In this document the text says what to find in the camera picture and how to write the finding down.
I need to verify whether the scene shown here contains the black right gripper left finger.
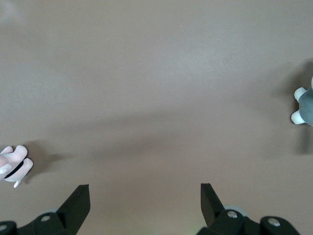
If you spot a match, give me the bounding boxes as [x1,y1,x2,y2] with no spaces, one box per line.
[0,184,91,235]

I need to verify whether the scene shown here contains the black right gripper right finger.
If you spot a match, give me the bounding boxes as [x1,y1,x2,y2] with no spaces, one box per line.
[197,183,300,235]

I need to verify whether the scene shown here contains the pale pink plush dog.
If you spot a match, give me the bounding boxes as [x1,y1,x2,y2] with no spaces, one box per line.
[0,144,34,188]

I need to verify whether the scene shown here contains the grey white husky plush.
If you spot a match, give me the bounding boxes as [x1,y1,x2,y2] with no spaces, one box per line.
[290,75,313,127]

